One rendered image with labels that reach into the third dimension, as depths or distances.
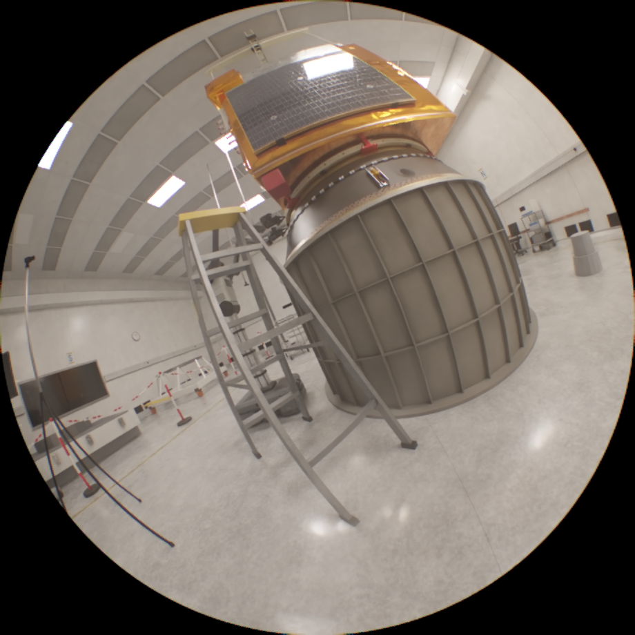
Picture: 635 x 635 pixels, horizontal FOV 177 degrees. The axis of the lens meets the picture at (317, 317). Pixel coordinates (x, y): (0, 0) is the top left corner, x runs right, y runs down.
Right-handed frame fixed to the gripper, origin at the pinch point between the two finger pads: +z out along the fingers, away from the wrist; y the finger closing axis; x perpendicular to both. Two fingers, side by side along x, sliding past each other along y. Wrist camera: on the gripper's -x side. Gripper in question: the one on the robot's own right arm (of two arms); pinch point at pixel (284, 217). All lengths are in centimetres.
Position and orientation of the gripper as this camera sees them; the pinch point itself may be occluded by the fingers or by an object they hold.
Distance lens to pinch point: 198.1
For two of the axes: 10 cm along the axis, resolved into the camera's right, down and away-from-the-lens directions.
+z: 8.1, -5.5, 1.8
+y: -1.9, 0.5, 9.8
